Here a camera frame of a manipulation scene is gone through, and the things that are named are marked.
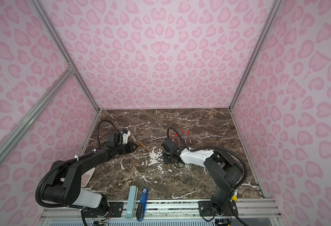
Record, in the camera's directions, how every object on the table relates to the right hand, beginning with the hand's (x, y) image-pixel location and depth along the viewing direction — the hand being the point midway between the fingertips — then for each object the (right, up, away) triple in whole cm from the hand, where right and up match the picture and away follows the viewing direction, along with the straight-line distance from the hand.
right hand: (166, 158), depth 91 cm
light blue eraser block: (-17, -17, -20) cm, 31 cm away
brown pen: (-15, +6, +6) cm, 18 cm away
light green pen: (+14, -5, -3) cm, 15 cm away
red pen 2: (+16, +16, +13) cm, 26 cm away
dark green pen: (+17, -4, -3) cm, 18 cm away
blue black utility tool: (-12, -19, -19) cm, 29 cm away
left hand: (-18, +9, 0) cm, 20 cm away
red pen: (+6, +17, -23) cm, 29 cm away
